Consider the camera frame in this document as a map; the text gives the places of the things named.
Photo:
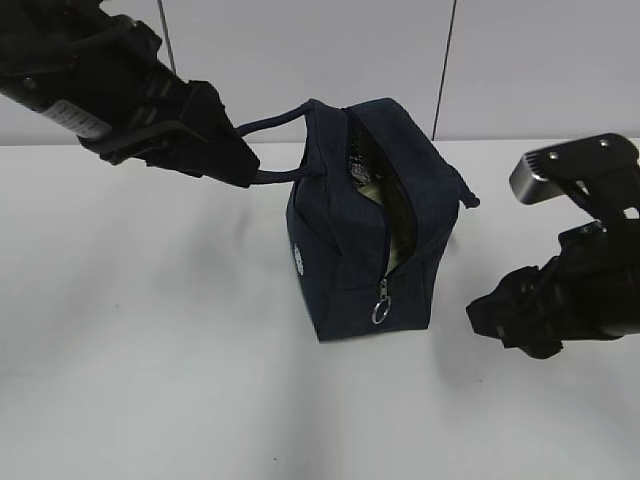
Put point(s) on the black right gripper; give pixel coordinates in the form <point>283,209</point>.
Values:
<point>588,292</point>

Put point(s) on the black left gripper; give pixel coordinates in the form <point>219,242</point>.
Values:
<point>169,123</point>

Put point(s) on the dark blue lunch bag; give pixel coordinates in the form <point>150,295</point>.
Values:
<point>340,239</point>

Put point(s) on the green lidded glass container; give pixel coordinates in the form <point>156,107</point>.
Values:
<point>387,193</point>

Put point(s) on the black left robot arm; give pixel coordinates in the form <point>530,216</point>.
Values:
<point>43,43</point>

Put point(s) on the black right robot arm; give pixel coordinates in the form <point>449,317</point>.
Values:
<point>588,292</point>

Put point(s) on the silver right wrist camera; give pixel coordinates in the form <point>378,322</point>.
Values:
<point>600,174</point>

